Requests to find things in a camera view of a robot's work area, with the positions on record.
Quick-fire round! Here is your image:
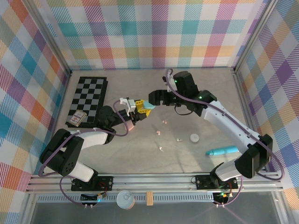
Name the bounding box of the teal earbud charging case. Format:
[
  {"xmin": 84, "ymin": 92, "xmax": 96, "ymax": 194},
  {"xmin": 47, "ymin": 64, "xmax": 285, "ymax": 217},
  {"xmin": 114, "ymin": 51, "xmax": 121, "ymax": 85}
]
[{"xmin": 142, "ymin": 100, "xmax": 156, "ymax": 111}]

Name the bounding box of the black and grey chessboard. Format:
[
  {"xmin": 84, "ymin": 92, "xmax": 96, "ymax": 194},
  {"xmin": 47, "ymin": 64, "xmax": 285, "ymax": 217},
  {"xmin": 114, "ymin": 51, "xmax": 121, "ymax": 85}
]
[{"xmin": 65, "ymin": 76, "xmax": 110, "ymax": 129}]

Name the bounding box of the playing card box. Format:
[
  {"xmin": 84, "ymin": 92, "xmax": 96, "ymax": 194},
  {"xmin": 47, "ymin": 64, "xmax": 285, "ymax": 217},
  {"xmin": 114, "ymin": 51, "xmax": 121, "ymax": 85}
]
[{"xmin": 70, "ymin": 110, "xmax": 88, "ymax": 127}]

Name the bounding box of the small electronics board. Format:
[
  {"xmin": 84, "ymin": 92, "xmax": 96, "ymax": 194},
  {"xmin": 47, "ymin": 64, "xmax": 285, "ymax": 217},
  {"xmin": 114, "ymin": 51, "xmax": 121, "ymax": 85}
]
[
  {"xmin": 80, "ymin": 191, "xmax": 108, "ymax": 209},
  {"xmin": 213, "ymin": 190, "xmax": 233, "ymax": 208}
]

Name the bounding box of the silver tin can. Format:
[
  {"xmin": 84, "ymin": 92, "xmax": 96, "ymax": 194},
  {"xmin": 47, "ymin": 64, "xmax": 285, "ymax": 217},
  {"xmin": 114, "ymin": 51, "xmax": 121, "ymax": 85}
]
[{"xmin": 116, "ymin": 189, "xmax": 136, "ymax": 210}]

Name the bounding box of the slotted aluminium strip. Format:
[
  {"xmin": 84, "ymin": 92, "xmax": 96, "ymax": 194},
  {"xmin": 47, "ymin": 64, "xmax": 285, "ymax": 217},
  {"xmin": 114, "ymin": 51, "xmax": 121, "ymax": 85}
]
[{"xmin": 36, "ymin": 195, "xmax": 217, "ymax": 203}]

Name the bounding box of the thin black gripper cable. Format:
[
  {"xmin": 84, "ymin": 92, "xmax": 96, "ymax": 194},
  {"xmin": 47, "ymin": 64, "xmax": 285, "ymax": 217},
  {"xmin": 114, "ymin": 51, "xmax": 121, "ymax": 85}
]
[{"xmin": 174, "ymin": 105, "xmax": 196, "ymax": 116}]

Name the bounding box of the aluminium side rail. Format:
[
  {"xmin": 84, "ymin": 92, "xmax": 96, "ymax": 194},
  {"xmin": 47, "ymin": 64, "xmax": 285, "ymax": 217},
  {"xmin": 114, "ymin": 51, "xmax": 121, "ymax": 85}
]
[
  {"xmin": 233, "ymin": 69, "xmax": 285, "ymax": 180},
  {"xmin": 28, "ymin": 72, "xmax": 72, "ymax": 178}
]

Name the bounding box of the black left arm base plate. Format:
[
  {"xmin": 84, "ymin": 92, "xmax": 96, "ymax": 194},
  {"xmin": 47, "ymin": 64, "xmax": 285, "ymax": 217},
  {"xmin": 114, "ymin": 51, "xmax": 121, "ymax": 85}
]
[{"xmin": 71, "ymin": 175, "xmax": 114, "ymax": 191}]

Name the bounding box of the teal pen with white ring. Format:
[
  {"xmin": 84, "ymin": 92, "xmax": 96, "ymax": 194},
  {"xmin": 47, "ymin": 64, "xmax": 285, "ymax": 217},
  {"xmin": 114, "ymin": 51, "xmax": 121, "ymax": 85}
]
[{"xmin": 205, "ymin": 145, "xmax": 238, "ymax": 157}]

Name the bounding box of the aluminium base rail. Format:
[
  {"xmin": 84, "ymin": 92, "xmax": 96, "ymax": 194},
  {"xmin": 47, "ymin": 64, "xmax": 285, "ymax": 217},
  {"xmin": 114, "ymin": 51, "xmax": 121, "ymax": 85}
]
[{"xmin": 25, "ymin": 173, "xmax": 285, "ymax": 195}]

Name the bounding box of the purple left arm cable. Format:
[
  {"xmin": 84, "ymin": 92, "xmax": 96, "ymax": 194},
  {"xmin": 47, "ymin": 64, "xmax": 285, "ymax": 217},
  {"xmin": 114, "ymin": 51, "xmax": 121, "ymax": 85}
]
[{"xmin": 38, "ymin": 100, "xmax": 136, "ymax": 208}]

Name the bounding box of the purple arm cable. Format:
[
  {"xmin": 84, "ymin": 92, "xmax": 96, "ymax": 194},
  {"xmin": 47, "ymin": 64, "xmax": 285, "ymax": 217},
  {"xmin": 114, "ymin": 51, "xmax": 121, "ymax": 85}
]
[
  {"xmin": 38, "ymin": 100, "xmax": 136, "ymax": 208},
  {"xmin": 165, "ymin": 68, "xmax": 286, "ymax": 208}
]

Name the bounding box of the aluminium frame post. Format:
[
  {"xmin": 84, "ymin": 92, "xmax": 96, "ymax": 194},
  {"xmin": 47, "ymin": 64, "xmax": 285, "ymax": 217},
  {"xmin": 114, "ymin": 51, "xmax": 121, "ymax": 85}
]
[
  {"xmin": 24, "ymin": 0, "xmax": 72, "ymax": 79},
  {"xmin": 232, "ymin": 0, "xmax": 280, "ymax": 75}
]

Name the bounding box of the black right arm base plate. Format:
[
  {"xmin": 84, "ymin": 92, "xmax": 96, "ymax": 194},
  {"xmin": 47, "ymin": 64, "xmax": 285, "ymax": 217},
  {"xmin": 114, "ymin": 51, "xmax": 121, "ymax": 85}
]
[{"xmin": 194, "ymin": 174, "xmax": 239, "ymax": 190}]

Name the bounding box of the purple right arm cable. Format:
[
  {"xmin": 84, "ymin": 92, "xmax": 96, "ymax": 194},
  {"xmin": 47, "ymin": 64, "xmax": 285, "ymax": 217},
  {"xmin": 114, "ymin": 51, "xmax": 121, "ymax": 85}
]
[{"xmin": 165, "ymin": 68, "xmax": 286, "ymax": 208}]

